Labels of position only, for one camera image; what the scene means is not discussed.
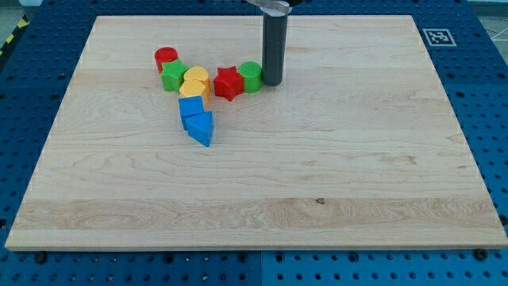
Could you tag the green star block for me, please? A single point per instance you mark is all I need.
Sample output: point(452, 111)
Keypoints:
point(172, 75)

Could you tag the blue cube block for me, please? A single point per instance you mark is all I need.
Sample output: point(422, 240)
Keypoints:
point(189, 107)

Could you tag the red star block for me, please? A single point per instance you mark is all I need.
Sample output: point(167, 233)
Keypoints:
point(228, 83)

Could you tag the black bolt front right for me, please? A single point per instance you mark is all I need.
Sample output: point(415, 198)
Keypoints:
point(480, 254)

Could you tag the silver metal clamp mount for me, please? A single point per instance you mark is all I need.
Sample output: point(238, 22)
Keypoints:
point(272, 7)

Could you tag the light wooden board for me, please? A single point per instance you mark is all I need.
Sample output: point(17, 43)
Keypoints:
point(358, 148)

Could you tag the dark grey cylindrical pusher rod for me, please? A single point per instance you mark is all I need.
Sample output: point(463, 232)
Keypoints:
point(273, 49)

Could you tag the red cylinder block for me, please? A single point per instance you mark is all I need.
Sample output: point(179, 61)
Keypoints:
point(165, 55)

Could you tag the yellow pentagon block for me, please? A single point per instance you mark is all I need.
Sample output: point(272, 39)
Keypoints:
point(195, 87)

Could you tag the blue triangle block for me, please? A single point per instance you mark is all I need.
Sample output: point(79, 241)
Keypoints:
point(201, 127)

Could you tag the yellow cylinder block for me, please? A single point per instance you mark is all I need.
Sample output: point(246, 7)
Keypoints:
point(197, 72)

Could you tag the green cylinder block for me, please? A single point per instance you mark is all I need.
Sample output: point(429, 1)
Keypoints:
point(251, 73)

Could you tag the black bolt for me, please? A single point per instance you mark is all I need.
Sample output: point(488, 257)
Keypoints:
point(40, 257)
point(480, 254)

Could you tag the black bolt front left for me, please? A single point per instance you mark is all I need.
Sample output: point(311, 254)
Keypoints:
point(40, 257)

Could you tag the white fiducial marker tag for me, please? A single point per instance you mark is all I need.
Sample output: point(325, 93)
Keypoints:
point(439, 37)

